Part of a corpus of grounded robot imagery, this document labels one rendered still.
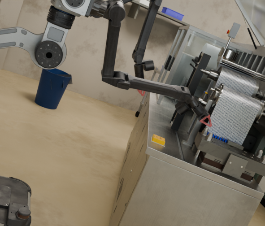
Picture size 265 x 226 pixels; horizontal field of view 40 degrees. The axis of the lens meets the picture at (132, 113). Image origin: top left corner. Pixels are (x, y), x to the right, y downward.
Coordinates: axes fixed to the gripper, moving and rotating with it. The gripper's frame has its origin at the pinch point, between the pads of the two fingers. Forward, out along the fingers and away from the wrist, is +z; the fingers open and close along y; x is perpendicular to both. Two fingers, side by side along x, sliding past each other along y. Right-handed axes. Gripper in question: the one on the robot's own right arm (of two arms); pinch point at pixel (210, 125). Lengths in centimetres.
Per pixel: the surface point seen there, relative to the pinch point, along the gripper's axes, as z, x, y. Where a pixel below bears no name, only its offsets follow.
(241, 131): 13.3, 11.9, 0.3
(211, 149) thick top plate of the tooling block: 4.9, -6.2, 20.0
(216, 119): -0.8, 5.1, 0.3
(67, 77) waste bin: -81, -118, -267
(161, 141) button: -12.4, -25.9, 13.4
